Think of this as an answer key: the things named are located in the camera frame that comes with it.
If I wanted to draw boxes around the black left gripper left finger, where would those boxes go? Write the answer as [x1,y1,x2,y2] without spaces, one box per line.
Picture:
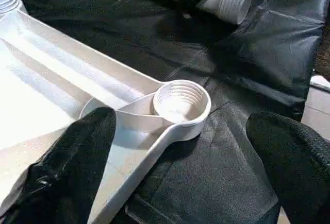
[0,106,118,224]

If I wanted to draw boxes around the black table mat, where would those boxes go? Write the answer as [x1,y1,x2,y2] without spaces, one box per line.
[5,0,330,224]

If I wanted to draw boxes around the white plastic table top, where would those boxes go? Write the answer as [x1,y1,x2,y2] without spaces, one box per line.
[0,9,212,224]

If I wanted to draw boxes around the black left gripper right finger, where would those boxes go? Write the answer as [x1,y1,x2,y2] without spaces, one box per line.
[245,111,330,224]

